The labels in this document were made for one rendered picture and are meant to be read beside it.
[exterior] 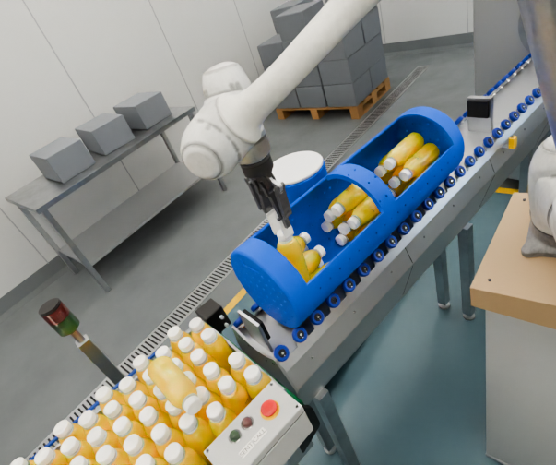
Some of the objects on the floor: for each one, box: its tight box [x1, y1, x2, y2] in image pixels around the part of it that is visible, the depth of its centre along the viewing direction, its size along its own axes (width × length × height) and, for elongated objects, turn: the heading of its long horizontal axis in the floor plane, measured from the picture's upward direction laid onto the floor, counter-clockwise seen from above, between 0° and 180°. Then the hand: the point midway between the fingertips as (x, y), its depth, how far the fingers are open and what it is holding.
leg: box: [518, 149, 533, 193], centre depth 244 cm, size 6×6×63 cm
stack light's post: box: [76, 334, 125, 385], centre depth 152 cm, size 4×4×110 cm
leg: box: [457, 223, 476, 320], centre depth 194 cm, size 6×6×63 cm
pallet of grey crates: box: [257, 0, 391, 119], centre depth 471 cm, size 120×80×119 cm
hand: (279, 224), depth 104 cm, fingers closed on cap, 4 cm apart
